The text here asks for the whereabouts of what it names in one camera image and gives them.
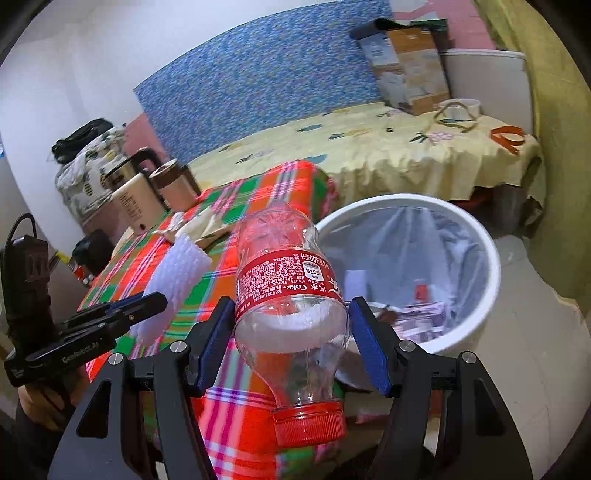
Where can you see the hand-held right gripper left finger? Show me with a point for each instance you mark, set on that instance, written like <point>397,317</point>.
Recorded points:
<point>214,350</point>

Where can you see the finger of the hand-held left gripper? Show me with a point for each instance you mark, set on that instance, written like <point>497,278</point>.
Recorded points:
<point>87,314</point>
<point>138,309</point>

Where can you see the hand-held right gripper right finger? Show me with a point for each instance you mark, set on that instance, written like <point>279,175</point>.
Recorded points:
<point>371,350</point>

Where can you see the red snack packet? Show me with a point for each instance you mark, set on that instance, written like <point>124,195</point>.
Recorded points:
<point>420,293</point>

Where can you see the white round bin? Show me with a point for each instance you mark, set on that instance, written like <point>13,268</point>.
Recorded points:
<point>461,337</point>

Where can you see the clear red-labelled plastic bottle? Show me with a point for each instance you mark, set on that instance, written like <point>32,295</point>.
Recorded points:
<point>286,277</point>

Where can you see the grey plastic bin liner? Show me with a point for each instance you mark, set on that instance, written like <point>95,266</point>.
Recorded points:
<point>415,249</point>

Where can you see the person's left hand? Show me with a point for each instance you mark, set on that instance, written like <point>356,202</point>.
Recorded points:
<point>46,406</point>

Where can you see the white foam net sleeve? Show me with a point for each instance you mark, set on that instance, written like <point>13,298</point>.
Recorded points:
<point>178,277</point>

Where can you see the black floor appliance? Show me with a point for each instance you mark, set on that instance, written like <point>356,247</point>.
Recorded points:
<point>92,256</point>

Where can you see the plaid tablecloth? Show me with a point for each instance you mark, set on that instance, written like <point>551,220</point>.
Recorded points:
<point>231,438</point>

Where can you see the tan crumpled wrapper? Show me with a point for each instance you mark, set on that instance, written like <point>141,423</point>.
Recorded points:
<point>203,228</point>

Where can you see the beige electric kettle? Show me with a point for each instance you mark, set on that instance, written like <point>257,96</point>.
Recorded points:
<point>136,203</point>

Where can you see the pineapple print cloth cover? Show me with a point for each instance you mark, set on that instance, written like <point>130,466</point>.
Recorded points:
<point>83,184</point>

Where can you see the brown thermos cup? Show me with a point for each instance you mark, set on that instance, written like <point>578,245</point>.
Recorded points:
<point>178,187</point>

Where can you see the black bag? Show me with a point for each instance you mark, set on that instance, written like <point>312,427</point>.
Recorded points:
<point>83,138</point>

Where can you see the yellow printed bed sheet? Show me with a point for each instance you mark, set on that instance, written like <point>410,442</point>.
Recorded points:
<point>369,152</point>

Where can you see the grey bed leg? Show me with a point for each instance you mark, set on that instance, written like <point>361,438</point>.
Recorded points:
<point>510,205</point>

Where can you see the blue patterned board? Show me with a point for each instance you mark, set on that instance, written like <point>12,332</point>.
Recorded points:
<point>258,83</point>

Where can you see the yellow green curtain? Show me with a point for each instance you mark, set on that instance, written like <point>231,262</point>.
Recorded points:
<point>554,138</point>

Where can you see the cardboard box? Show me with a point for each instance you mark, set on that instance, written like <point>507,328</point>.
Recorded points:
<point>411,69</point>

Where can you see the white cabinet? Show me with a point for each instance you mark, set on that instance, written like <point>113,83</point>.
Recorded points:
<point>489,83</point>

